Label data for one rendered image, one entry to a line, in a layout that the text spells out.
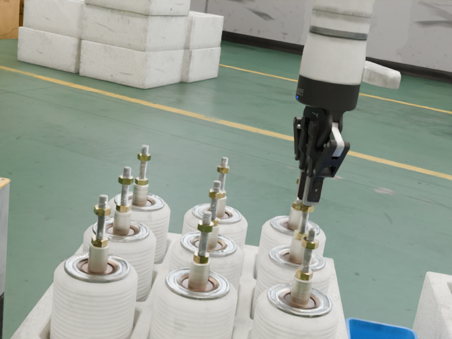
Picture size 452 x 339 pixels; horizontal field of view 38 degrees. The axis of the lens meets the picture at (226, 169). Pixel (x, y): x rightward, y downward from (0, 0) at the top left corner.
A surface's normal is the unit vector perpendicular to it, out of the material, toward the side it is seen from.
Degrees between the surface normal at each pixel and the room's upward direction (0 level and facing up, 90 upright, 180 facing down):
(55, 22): 90
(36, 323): 0
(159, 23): 90
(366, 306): 0
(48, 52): 90
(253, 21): 90
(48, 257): 0
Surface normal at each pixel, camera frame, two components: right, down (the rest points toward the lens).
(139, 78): -0.39, 0.21
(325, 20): -0.59, 0.15
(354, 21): 0.25, 0.31
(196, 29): 0.90, 0.24
